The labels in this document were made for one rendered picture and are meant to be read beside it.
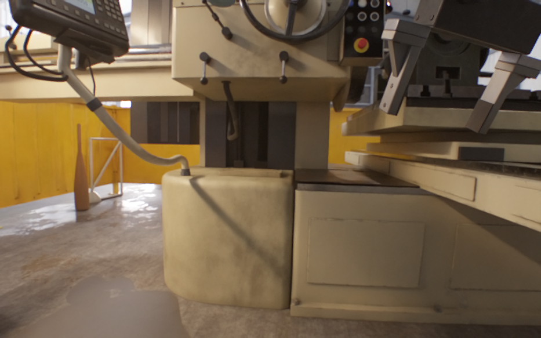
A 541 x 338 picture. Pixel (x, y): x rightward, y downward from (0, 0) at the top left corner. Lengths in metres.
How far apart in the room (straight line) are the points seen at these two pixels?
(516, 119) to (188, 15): 1.33
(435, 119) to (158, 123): 1.66
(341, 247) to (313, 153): 0.74
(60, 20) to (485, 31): 0.93
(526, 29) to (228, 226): 1.14
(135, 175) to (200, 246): 2.99
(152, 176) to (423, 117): 3.59
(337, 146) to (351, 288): 2.46
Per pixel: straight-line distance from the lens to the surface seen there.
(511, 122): 1.24
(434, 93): 1.14
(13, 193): 3.33
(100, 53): 1.04
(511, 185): 0.88
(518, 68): 0.44
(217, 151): 1.86
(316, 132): 1.79
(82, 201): 3.49
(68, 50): 1.03
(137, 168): 4.20
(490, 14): 0.38
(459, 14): 0.36
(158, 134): 2.03
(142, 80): 1.68
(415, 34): 0.35
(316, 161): 1.80
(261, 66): 1.19
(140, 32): 2.23
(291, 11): 1.01
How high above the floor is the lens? 0.77
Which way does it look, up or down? 5 degrees down
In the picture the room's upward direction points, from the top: 1 degrees clockwise
